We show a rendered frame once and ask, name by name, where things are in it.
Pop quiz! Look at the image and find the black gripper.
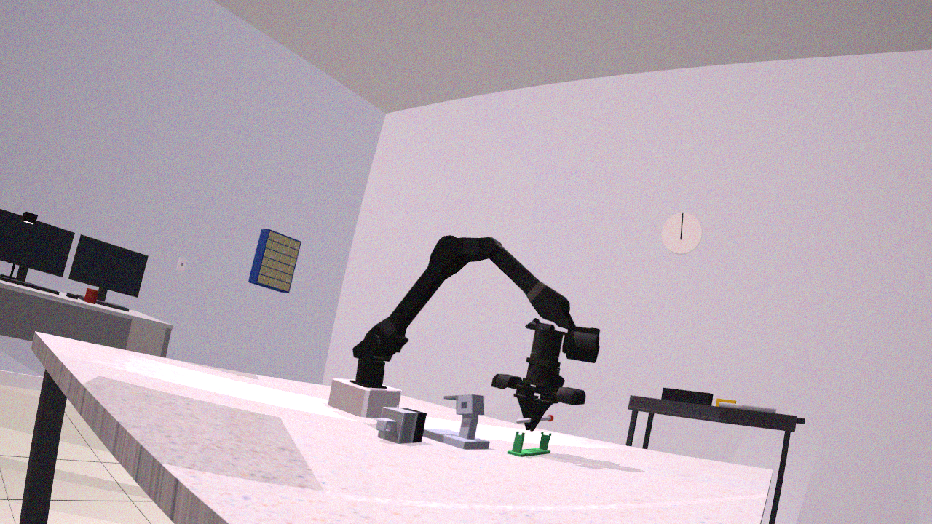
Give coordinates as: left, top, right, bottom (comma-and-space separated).
491, 352, 586, 432

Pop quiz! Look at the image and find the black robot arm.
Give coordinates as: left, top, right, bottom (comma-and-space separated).
349, 235, 600, 389

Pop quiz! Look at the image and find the white tapered pin with red cap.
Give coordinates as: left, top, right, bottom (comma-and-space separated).
516, 415, 554, 424

